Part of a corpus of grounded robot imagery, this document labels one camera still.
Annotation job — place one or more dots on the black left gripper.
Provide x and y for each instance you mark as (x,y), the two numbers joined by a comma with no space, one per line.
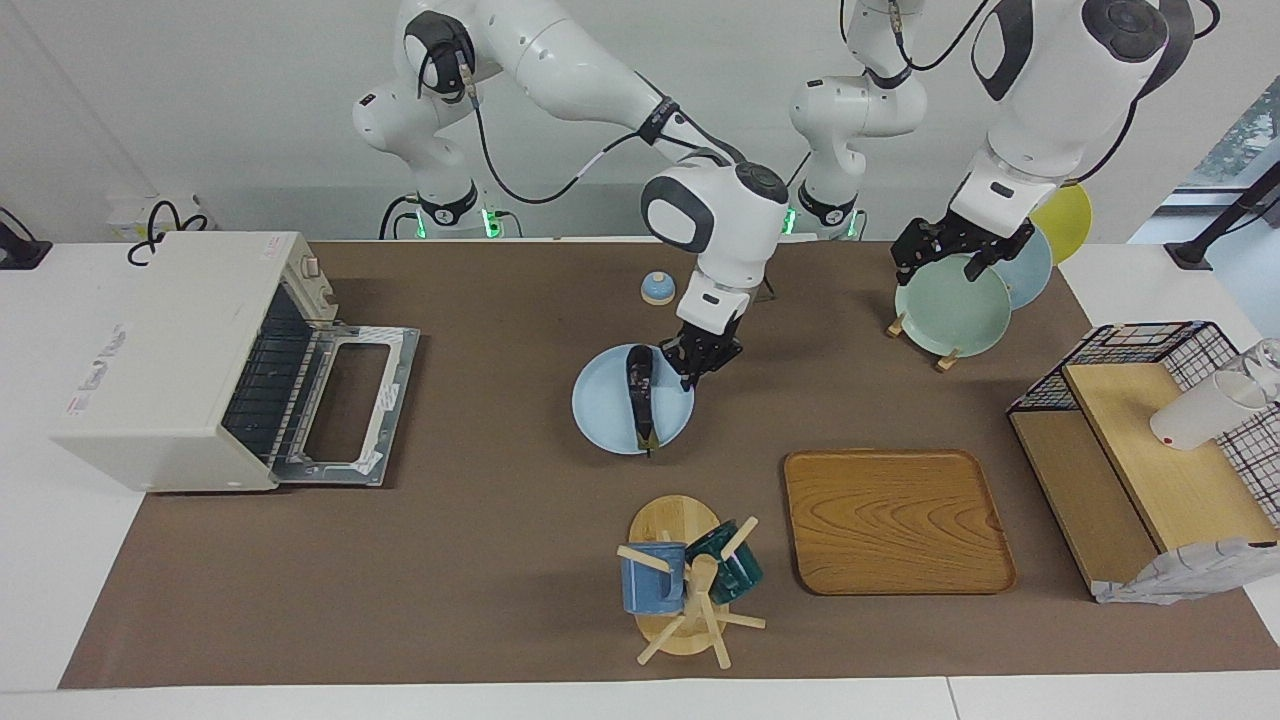
(968,240)

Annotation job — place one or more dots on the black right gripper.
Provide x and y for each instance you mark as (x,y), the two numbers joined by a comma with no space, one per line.
(710,345)

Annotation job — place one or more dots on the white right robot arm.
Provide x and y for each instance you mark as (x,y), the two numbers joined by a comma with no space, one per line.
(580,70)

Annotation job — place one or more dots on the white toaster oven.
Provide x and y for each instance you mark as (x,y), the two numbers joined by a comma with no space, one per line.
(150,370)

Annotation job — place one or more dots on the pale green racked plate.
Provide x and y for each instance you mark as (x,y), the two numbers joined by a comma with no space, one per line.
(950,315)

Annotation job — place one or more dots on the small blue-white bell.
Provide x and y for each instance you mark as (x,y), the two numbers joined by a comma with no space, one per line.
(656,290)

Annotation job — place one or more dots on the light blue racked plate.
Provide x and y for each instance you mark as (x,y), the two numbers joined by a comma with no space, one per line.
(1032,275)

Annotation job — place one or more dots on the wooden plate rack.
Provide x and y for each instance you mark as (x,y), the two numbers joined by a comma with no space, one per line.
(947,361)

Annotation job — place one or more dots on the yellow racked plate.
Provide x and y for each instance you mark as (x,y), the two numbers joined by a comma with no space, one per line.
(1070,220)

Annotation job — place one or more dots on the wooden mug tree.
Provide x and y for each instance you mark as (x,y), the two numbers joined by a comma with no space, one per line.
(670,520)

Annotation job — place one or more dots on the dark green mug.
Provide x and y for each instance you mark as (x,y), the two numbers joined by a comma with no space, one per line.
(740,575)

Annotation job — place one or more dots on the blue mug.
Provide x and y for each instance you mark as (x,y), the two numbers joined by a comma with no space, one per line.
(645,590)

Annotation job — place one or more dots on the wooden serving tray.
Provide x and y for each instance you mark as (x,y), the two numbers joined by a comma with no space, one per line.
(890,520)

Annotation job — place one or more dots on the brown table mat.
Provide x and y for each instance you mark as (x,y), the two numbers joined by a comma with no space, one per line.
(480,560)

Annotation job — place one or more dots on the white cup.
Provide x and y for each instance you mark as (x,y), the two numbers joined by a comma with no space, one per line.
(1200,415)

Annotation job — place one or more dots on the wooden shelf unit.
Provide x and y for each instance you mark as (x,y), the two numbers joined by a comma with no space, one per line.
(1170,480)

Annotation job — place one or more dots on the clear glass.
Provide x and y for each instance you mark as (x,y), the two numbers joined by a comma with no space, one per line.
(1265,360)

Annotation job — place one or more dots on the grey marbled cloth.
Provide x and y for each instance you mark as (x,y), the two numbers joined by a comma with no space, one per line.
(1180,575)

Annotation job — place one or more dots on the black clamp base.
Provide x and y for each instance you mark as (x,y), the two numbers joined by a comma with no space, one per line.
(20,255)

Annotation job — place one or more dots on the white wall box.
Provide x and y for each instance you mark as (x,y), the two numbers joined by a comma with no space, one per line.
(125,215)

